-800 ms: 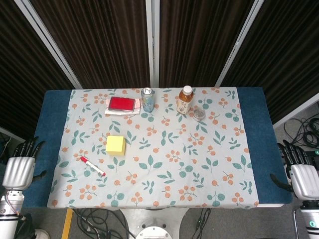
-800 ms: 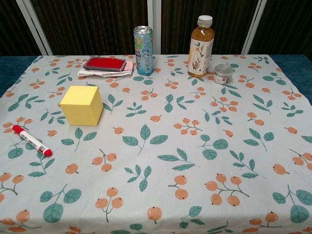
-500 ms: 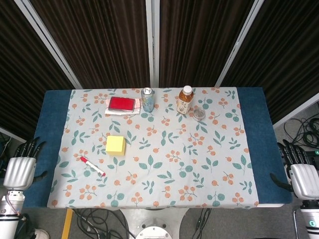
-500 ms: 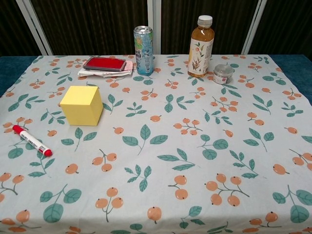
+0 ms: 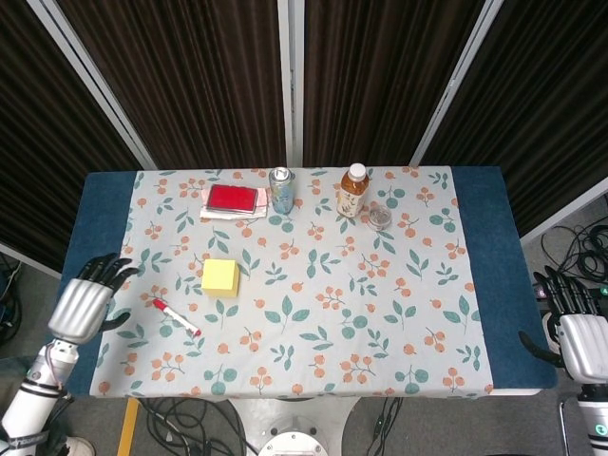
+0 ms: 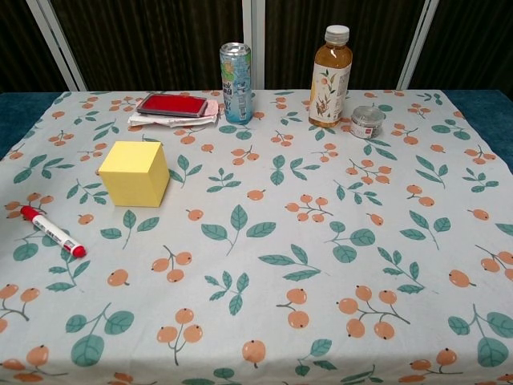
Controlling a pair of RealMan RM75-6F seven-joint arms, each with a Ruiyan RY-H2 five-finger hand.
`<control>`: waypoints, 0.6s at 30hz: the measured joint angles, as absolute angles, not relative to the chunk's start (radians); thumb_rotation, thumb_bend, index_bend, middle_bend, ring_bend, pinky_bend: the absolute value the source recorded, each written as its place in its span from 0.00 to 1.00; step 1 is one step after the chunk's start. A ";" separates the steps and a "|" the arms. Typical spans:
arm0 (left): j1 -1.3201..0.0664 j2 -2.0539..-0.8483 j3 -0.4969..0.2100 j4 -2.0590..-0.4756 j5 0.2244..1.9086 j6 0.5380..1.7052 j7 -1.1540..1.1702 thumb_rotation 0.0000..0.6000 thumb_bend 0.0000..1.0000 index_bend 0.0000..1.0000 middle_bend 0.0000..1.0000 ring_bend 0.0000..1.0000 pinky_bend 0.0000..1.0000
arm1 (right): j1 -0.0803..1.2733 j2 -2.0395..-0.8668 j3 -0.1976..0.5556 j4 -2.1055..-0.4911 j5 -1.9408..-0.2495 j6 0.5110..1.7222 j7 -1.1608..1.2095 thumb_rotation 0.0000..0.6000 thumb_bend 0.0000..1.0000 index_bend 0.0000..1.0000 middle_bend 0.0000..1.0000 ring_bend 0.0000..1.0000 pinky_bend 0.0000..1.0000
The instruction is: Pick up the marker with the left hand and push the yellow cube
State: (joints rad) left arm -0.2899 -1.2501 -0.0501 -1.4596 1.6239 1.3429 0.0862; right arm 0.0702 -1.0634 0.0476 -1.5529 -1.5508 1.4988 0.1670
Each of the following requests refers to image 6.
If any red-tipped white pen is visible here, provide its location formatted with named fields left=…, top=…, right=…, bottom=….
left=19, top=205, right=87, bottom=258

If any dark ribbed partition panel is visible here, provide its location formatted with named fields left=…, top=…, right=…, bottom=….
left=38, top=0, right=254, bottom=92
left=404, top=0, right=513, bottom=91
left=0, top=0, right=77, bottom=94
left=251, top=0, right=440, bottom=91

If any red ink stamp pad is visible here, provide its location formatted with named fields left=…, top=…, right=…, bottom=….
left=135, top=93, right=208, bottom=119

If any clear round pin box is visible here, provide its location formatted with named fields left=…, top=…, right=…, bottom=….
left=349, top=105, right=382, bottom=140

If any yellow sticky note cube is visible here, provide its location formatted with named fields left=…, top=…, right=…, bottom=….
left=97, top=140, right=171, bottom=209

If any floral tablecloth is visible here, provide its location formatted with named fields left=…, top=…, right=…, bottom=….
left=0, top=90, right=513, bottom=385

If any light blue drink can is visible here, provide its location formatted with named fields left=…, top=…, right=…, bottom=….
left=219, top=42, right=254, bottom=124

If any tea bottle white cap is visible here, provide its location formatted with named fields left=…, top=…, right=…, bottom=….
left=308, top=24, right=354, bottom=129

